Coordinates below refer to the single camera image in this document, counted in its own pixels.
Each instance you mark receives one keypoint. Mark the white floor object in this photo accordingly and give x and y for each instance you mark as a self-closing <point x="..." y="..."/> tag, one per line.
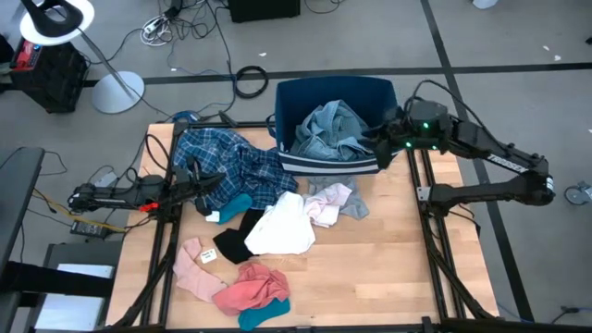
<point x="485" y="3"/>

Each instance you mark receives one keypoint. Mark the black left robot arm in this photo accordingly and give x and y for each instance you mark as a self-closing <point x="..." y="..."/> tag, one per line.
<point x="115" y="194"/>

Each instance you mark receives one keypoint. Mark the silver frame bracket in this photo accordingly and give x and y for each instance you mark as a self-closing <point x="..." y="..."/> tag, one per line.
<point x="423" y="194"/>

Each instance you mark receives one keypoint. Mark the white floor lamp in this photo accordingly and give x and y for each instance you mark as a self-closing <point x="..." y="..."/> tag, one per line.
<point x="118" y="92"/>

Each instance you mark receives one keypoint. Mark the light blue denim garment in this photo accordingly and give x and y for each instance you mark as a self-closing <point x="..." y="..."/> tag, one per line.
<point x="330" y="134"/>

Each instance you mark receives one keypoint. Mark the blue plaid shirt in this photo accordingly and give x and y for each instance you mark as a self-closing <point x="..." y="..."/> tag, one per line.
<point x="245" y="162"/>

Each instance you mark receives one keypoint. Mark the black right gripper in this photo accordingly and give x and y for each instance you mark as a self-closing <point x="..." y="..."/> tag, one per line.
<point x="393" y="134"/>

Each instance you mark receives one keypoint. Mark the pale pink garment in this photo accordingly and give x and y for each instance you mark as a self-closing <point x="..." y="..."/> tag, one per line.
<point x="326" y="205"/>

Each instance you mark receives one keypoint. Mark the white power strip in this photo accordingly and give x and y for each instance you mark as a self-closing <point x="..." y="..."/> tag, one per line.
<point x="152" y="27"/>

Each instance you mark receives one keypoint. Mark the black power adapter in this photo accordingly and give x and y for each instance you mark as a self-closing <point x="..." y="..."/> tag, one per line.
<point x="90" y="229"/>

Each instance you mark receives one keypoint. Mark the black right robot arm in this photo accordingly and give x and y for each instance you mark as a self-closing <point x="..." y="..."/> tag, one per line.
<point x="504" y="162"/>

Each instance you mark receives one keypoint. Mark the red black box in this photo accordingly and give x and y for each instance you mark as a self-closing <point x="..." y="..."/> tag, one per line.
<point x="28" y="53"/>

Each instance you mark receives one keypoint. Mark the grey caster wheel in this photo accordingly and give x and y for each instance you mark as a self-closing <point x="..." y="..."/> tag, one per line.
<point x="575" y="194"/>

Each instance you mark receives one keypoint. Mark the grey metal cart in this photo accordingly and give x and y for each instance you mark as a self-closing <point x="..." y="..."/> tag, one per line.
<point x="78" y="252"/>

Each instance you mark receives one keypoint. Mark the black crate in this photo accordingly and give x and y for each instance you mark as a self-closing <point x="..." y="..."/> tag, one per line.
<point x="55" y="78"/>

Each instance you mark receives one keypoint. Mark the black bench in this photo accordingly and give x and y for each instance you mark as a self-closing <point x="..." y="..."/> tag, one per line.
<point x="18" y="194"/>

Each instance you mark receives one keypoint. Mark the black garment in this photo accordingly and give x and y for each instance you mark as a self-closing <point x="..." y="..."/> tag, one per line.
<point x="231" y="245"/>

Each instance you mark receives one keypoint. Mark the salmon red garment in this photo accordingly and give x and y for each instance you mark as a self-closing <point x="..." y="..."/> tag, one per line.
<point x="254" y="289"/>

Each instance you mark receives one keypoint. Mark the black floor box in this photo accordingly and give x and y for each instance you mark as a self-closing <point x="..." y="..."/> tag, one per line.
<point x="263" y="9"/>

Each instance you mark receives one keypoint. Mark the black table frame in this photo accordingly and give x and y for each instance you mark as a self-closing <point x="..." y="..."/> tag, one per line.
<point x="174" y="231"/>

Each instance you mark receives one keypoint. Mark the white garment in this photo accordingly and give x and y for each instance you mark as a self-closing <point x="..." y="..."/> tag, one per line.
<point x="282" y="231"/>

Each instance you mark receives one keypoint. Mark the small white tag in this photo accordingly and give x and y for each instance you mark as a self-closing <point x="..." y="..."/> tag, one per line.
<point x="213" y="216"/>

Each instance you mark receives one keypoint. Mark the grey power adapter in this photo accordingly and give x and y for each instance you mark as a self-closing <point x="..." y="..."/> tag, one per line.
<point x="106" y="179"/>

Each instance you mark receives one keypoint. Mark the navy white striped basket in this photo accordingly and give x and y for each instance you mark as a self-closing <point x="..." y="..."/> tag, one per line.
<point x="296" y="99"/>

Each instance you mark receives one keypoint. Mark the white printed label card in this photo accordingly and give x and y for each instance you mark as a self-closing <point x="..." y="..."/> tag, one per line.
<point x="208" y="255"/>

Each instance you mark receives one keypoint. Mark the pink sock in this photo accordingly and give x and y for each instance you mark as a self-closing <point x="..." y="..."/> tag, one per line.
<point x="194" y="277"/>

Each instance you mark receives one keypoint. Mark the teal sock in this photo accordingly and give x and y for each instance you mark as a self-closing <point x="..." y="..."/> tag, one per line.
<point x="259" y="318"/>
<point x="236" y="206"/>

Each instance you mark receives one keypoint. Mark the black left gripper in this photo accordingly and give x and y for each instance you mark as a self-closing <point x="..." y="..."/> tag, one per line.
<point x="189" y="182"/>

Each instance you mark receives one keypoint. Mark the grey garment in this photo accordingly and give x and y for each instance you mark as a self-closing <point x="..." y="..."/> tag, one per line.
<point x="356" y="203"/>

